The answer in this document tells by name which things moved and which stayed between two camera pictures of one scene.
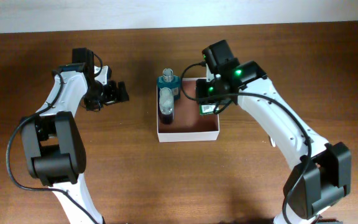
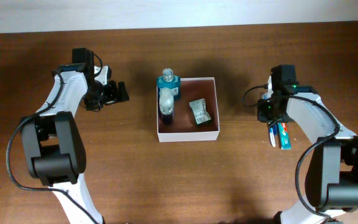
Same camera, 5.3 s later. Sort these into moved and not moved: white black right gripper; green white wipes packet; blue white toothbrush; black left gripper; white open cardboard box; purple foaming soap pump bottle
Moved: green white wipes packet; white black right gripper
Not moved: blue white toothbrush; black left gripper; purple foaming soap pump bottle; white open cardboard box
